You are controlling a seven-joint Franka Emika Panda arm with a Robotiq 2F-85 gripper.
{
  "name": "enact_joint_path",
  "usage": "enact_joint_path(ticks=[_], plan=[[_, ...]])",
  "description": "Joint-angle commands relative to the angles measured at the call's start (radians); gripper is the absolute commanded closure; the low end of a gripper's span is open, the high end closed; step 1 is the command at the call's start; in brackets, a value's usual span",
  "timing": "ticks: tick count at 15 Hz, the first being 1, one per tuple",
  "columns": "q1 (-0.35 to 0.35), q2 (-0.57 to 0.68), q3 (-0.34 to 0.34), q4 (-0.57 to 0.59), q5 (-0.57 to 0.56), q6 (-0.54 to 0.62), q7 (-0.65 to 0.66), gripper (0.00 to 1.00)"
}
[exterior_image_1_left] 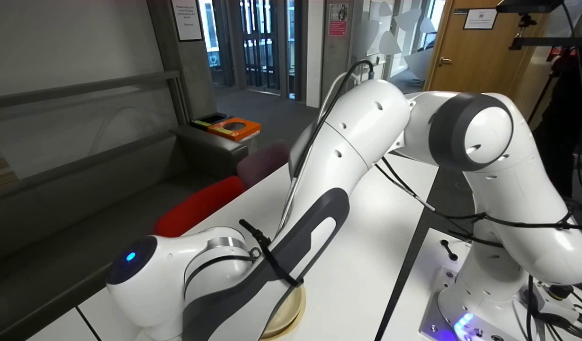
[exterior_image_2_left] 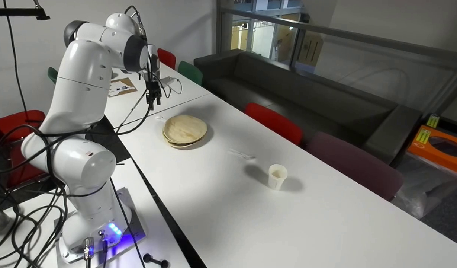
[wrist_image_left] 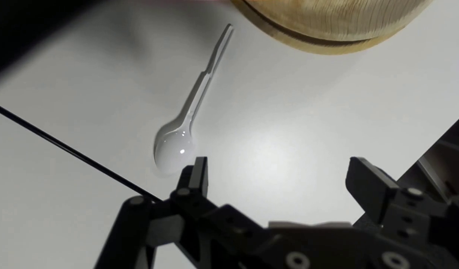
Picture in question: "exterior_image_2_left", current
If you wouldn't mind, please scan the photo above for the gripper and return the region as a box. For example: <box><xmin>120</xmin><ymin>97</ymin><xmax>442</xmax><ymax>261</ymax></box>
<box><xmin>146</xmin><ymin>80</ymin><xmax>162</xmax><ymax>111</ymax></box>

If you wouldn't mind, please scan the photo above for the white table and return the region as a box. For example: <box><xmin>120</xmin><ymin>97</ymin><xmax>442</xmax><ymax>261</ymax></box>
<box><xmin>102</xmin><ymin>61</ymin><xmax>211</xmax><ymax>128</ymax></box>

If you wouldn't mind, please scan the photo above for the brown cardboard sheet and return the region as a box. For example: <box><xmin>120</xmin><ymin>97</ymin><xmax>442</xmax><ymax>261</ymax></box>
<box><xmin>108</xmin><ymin>77</ymin><xmax>138</xmax><ymax>98</ymax></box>

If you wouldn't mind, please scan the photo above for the wooden plate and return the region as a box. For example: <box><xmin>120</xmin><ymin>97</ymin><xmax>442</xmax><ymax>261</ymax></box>
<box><xmin>164</xmin><ymin>115</ymin><xmax>208</xmax><ymax>145</ymax></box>
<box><xmin>162</xmin><ymin>127</ymin><xmax>207</xmax><ymax>149</ymax></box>

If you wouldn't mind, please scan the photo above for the red chair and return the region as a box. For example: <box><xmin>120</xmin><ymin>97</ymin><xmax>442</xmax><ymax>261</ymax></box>
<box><xmin>244</xmin><ymin>102</ymin><xmax>303</xmax><ymax>146</ymax></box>
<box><xmin>0</xmin><ymin>109</ymin><xmax>47</xmax><ymax>191</ymax></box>
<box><xmin>157</xmin><ymin>48</ymin><xmax>177</xmax><ymax>70</ymax></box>

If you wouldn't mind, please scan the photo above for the white plastic spoon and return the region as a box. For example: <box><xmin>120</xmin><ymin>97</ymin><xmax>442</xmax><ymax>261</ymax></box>
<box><xmin>228</xmin><ymin>149</ymin><xmax>257</xmax><ymax>161</ymax></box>

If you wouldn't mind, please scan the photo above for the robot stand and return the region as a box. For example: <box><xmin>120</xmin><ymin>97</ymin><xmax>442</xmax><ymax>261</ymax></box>
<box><xmin>0</xmin><ymin>158</ymin><xmax>192</xmax><ymax>268</ymax></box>

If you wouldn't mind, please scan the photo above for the white paper cup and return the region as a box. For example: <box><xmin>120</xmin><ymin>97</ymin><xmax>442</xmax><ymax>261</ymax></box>
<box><xmin>268</xmin><ymin>164</ymin><xmax>289</xmax><ymax>191</ymax></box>

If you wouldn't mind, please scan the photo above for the dark grey sofa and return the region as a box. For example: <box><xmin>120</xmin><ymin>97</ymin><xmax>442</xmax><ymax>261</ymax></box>
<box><xmin>193</xmin><ymin>49</ymin><xmax>423</xmax><ymax>165</ymax></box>

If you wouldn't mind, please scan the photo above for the black knob screw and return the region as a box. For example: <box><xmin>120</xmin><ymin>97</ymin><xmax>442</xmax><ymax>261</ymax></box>
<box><xmin>142</xmin><ymin>253</ymin><xmax>170</xmax><ymax>268</ymax></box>

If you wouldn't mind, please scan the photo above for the silver metal plug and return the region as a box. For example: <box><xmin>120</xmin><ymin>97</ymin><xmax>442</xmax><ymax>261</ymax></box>
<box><xmin>83</xmin><ymin>237</ymin><xmax>95</xmax><ymax>268</ymax></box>

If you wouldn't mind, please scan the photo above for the purple chair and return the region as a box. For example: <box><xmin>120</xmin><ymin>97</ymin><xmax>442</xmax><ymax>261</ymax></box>
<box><xmin>305</xmin><ymin>131</ymin><xmax>405</xmax><ymax>202</ymax></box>

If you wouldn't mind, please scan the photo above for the glass partition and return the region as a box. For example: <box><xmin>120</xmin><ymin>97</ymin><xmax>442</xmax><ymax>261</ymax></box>
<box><xmin>216</xmin><ymin>0</ymin><xmax>457</xmax><ymax>123</ymax></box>

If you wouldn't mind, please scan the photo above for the orange box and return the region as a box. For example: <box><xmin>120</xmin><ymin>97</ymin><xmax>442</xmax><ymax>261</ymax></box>
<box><xmin>406</xmin><ymin>124</ymin><xmax>457</xmax><ymax>176</ymax></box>

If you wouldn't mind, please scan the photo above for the bin with clear bag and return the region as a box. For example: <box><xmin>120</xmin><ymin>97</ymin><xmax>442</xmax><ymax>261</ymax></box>
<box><xmin>391</xmin><ymin>160</ymin><xmax>457</xmax><ymax>221</ymax></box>

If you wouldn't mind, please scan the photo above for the white power adapter with cable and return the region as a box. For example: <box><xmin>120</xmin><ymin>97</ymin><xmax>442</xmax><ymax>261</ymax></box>
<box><xmin>158</xmin><ymin>76</ymin><xmax>183</xmax><ymax>98</ymax></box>

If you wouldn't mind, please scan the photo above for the black cable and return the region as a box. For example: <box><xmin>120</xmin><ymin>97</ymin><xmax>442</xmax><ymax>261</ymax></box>
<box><xmin>3</xmin><ymin>0</ymin><xmax>30</xmax><ymax>116</ymax></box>

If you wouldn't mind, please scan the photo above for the coil of black cables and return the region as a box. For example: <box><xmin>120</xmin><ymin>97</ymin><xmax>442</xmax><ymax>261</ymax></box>
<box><xmin>0</xmin><ymin>124</ymin><xmax>74</xmax><ymax>268</ymax></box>

